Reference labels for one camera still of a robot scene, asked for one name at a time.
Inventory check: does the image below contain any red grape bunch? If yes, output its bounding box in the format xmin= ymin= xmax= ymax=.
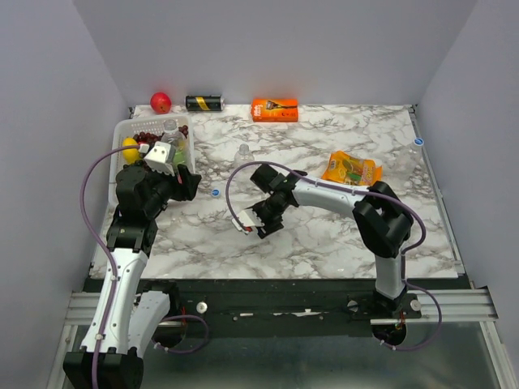
xmin=132 ymin=125 xmax=189 ymax=143

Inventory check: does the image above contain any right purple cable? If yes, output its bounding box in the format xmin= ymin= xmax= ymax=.
xmin=225 ymin=160 xmax=427 ymax=280

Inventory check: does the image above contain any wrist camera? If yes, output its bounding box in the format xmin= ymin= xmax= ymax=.
xmin=232 ymin=208 xmax=264 ymax=234
xmin=144 ymin=142 xmax=176 ymax=176

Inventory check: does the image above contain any clear bottle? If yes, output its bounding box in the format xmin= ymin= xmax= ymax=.
xmin=161 ymin=119 xmax=187 ymax=152
xmin=234 ymin=143 xmax=255 ymax=169
xmin=398 ymin=140 xmax=424 ymax=177

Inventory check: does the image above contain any white plastic basket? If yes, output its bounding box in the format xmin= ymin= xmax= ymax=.
xmin=108 ymin=113 xmax=198 ymax=207

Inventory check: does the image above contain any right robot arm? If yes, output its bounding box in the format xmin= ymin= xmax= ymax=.
xmin=239 ymin=164 xmax=414 ymax=318

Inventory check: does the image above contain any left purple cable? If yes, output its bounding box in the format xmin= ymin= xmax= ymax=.
xmin=79 ymin=145 xmax=149 ymax=389

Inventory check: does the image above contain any green toy fruit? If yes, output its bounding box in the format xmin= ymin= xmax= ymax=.
xmin=173 ymin=150 xmax=191 ymax=166

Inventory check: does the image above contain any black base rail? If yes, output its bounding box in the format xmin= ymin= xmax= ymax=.
xmin=83 ymin=277 xmax=422 ymax=340

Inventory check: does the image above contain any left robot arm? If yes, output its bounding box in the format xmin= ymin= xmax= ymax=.
xmin=63 ymin=164 xmax=201 ymax=388

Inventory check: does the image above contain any yellow lemon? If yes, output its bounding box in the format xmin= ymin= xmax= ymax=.
xmin=122 ymin=137 xmax=140 ymax=165

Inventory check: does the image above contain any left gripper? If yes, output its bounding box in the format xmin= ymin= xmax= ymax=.
xmin=144 ymin=163 xmax=203 ymax=217

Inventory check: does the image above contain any red apple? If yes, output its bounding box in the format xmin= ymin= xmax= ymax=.
xmin=150 ymin=92 xmax=172 ymax=114

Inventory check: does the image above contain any orange snack bag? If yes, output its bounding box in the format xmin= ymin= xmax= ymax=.
xmin=321 ymin=151 xmax=383 ymax=186

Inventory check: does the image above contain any purple cable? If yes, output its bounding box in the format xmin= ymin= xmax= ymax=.
xmin=225 ymin=160 xmax=427 ymax=280
xmin=79 ymin=145 xmax=149 ymax=389

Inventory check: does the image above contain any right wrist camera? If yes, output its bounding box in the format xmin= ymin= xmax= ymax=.
xmin=232 ymin=208 xmax=264 ymax=234

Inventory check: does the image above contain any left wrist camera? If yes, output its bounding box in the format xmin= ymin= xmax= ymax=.
xmin=144 ymin=142 xmax=176 ymax=176

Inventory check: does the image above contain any black gold can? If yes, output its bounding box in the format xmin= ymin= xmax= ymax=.
xmin=185 ymin=96 xmax=225 ymax=112

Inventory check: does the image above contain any orange razor box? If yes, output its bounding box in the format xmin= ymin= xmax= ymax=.
xmin=251 ymin=99 xmax=298 ymax=122

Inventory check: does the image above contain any standing clear bottle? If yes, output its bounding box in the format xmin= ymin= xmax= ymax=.
xmin=234 ymin=143 xmax=255 ymax=169

